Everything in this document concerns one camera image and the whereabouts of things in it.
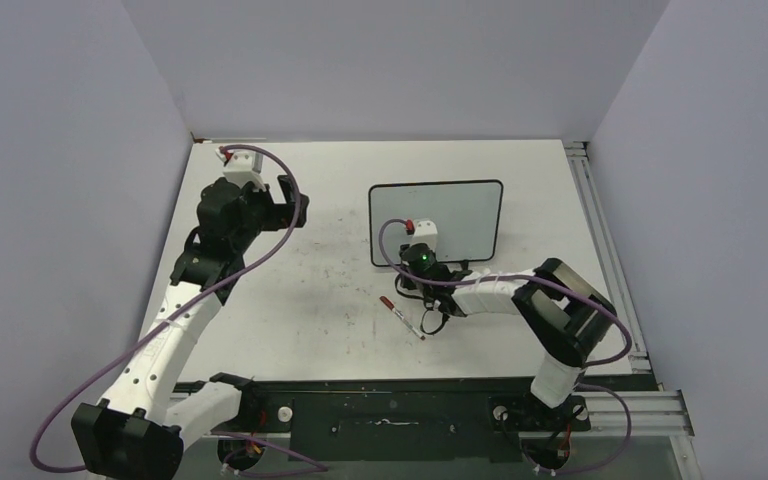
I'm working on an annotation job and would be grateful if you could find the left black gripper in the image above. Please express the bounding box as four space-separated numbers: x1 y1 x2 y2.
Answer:
232 175 307 253

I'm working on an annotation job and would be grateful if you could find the white marker pen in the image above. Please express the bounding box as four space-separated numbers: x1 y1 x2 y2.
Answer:
390 305 426 341

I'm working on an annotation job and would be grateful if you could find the small black-framed whiteboard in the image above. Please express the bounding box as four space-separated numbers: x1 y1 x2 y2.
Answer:
368 179 504 267

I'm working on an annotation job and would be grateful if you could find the red marker cap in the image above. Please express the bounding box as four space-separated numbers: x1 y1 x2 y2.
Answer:
379 296 397 314

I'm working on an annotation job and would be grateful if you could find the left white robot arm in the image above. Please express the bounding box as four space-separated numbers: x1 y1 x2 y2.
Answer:
71 175 309 479

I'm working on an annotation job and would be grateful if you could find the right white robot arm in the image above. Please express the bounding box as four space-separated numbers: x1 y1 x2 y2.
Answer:
399 243 616 428

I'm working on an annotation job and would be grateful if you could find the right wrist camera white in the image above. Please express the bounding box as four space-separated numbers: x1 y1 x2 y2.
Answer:
405 219 438 250

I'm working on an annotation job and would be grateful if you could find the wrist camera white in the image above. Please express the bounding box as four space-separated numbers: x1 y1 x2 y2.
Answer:
216 149 267 192
405 219 438 250

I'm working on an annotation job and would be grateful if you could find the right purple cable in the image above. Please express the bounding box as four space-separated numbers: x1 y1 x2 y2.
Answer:
377 218 634 369

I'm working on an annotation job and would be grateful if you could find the purple cable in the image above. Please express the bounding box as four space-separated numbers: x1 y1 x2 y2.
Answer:
377 218 634 369
29 144 302 473

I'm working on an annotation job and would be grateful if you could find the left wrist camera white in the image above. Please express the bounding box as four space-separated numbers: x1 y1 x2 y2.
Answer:
216 149 267 192

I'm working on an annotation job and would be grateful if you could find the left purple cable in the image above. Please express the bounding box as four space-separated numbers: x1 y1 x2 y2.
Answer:
29 144 302 473

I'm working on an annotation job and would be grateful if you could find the aluminium frame rail right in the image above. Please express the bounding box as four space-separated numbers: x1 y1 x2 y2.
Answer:
563 141 652 373

